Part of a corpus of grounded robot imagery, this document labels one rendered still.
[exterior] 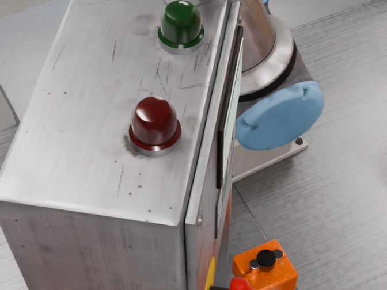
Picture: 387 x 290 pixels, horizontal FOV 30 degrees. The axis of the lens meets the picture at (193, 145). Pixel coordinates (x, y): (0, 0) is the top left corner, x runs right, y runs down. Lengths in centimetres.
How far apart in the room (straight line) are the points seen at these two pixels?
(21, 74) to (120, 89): 93
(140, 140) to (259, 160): 78
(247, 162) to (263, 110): 30
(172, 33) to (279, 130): 49
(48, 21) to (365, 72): 59
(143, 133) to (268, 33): 47
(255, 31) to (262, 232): 40
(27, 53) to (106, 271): 99
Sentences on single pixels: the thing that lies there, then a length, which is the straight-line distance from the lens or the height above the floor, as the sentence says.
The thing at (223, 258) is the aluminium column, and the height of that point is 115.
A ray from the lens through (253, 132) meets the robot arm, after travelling 84.
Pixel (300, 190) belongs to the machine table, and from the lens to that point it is 113.
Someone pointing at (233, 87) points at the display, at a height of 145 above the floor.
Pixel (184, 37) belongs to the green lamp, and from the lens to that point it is 39.
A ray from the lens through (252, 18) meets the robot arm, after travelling 76.
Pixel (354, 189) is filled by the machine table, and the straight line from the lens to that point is 114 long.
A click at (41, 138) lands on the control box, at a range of 37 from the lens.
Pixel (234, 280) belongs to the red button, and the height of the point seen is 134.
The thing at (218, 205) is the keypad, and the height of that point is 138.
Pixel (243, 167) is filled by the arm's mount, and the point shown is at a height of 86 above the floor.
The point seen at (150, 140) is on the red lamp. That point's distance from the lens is 35.
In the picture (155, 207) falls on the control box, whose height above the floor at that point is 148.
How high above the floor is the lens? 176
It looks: 53 degrees down
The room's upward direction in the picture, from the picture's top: 1 degrees counter-clockwise
